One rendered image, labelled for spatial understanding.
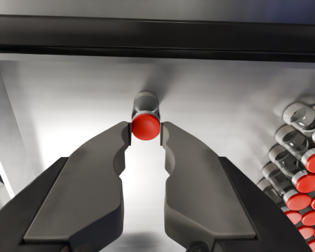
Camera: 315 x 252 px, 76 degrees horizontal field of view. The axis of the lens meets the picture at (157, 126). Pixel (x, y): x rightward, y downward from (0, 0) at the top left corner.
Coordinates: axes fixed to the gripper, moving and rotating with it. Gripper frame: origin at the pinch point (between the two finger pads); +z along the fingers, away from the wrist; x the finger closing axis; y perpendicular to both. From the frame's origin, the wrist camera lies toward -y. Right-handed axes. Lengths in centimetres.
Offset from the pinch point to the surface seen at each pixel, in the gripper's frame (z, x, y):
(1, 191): 93, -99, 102
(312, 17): 5.5, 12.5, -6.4
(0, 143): 2.5, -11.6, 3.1
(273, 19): 5.5, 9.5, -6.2
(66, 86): 5.2, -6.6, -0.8
